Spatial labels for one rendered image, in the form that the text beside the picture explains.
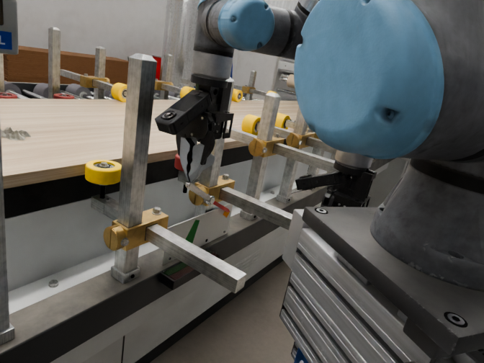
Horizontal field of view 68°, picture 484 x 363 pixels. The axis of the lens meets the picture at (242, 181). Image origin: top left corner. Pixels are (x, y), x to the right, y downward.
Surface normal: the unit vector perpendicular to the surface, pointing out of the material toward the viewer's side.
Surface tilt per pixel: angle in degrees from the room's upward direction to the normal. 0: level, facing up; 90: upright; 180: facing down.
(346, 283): 90
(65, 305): 0
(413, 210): 72
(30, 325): 0
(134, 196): 90
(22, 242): 90
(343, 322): 90
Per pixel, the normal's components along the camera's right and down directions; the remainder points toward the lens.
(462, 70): 0.44, 0.06
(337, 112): -0.89, 0.11
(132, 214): 0.81, 0.32
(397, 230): -0.84, -0.33
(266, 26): 0.39, 0.37
